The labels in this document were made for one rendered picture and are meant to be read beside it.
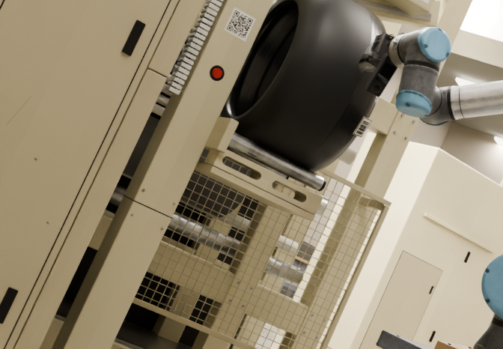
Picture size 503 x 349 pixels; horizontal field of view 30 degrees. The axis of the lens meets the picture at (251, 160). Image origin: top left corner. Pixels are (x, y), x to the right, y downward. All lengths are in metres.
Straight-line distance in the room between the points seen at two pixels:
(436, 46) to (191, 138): 0.79
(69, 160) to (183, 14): 0.39
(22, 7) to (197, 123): 0.94
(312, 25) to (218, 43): 0.28
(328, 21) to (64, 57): 0.99
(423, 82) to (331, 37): 0.42
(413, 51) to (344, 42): 0.37
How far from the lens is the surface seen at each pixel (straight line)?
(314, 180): 2.81
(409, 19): 3.49
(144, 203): 2.73
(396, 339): 2.24
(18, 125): 1.96
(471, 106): 2.47
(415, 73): 2.38
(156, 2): 2.02
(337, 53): 2.70
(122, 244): 2.74
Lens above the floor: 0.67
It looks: 4 degrees up
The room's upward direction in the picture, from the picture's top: 25 degrees clockwise
